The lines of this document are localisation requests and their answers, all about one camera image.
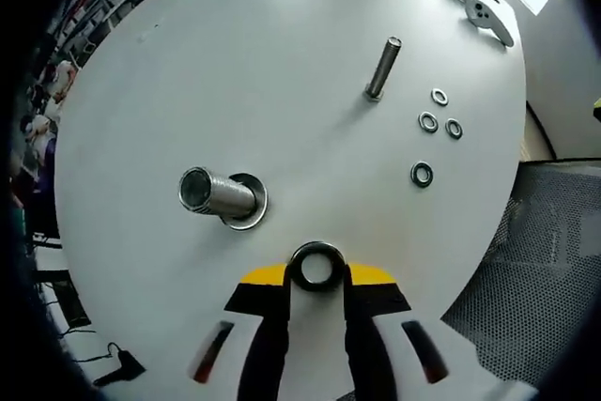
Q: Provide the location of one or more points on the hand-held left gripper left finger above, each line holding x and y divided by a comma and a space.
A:
263, 293

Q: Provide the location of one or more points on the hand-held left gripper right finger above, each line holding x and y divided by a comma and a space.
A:
375, 293

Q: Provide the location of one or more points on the large steel washer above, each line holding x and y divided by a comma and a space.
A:
319, 246
260, 213

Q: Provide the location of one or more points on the thick threaded steel stud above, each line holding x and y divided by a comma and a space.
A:
220, 194

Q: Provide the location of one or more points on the small steel washer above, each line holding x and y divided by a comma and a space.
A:
447, 128
413, 174
420, 121
433, 96

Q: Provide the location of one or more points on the thin threaded steel stud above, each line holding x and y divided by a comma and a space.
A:
382, 72

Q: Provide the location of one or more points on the white mesh office chair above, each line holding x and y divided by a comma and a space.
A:
540, 255

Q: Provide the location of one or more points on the black computer mouse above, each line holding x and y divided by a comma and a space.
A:
124, 363

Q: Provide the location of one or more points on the white desk with black legs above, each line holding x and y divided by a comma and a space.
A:
49, 257

